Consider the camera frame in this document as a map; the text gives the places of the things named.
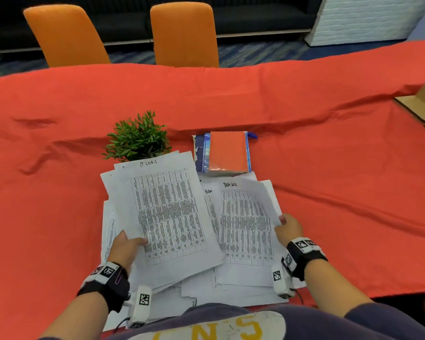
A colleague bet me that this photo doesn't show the red tablecloth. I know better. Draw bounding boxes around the red tablecloth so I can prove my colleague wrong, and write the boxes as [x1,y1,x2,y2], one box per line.
[0,39,425,340]

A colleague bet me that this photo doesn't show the person's right forearm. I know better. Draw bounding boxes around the person's right forearm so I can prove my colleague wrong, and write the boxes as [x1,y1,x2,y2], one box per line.
[303,259,374,318]

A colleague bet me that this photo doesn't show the person's left hand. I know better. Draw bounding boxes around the person's left hand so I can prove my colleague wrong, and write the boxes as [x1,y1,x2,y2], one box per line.
[107,230,148,276]

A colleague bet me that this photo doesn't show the printed table sheet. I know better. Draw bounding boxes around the printed table sheet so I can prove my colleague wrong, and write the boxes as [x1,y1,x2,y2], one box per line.
[212,178,288,288]
[100,151,224,291]

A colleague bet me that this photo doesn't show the pile of printed papers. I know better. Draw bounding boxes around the pile of printed papers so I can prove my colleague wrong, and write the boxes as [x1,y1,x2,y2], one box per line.
[101,171,307,332]

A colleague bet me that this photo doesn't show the person's purple printed shirt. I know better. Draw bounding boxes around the person's purple printed shirt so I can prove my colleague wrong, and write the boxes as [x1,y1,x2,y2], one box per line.
[103,302,425,340]

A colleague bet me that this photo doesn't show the green artificial plant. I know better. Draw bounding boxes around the green artificial plant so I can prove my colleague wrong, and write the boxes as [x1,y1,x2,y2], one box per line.
[103,110,172,162]

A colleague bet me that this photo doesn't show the orange chair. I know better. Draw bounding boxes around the orange chair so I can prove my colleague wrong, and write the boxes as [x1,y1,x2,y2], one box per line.
[23,4,111,68]
[150,1,220,68]

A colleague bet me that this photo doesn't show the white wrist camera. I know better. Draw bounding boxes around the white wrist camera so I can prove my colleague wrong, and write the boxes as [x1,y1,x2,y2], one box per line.
[127,285,152,329]
[271,264,295,299]

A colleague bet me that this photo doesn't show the cardboard box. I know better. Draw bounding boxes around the cardboard box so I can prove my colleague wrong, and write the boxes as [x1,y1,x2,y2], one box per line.
[393,67,425,133]

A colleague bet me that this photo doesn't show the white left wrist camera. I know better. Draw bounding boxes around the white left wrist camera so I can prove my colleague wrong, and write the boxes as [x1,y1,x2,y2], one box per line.
[127,285,152,329]

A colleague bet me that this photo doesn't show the orange notebook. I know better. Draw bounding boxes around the orange notebook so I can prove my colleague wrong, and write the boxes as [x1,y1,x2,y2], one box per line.
[208,131,250,177]

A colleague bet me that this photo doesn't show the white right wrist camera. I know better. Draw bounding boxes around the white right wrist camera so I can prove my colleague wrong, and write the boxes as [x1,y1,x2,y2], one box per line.
[271,264,295,299]

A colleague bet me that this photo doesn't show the person's left forearm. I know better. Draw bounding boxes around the person's left forearm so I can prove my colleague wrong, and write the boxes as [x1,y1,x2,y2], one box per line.
[39,292,109,340]

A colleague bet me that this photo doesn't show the black wrist band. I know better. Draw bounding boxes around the black wrist band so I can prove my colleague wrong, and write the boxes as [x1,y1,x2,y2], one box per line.
[281,237,328,282]
[77,262,131,313]

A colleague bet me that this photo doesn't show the black right wrist band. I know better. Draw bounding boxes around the black right wrist band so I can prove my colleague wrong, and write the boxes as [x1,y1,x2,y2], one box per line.
[281,237,328,282]

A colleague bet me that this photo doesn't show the black left wrist band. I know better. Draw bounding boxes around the black left wrist band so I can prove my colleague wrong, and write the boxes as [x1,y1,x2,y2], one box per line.
[77,262,131,313]

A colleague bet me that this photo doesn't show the dark blue book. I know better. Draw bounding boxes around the dark blue book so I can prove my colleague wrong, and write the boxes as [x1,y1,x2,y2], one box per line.
[193,134,206,173]

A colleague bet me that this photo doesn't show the white brick plinth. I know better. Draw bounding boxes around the white brick plinth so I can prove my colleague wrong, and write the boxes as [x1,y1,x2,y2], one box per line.
[304,0,425,47]

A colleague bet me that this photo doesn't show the person's right hand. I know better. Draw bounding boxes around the person's right hand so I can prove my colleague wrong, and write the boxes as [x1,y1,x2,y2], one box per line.
[274,213,304,248]

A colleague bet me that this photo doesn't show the black sofa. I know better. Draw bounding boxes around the black sofa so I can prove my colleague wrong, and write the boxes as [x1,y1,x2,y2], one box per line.
[0,0,324,53]

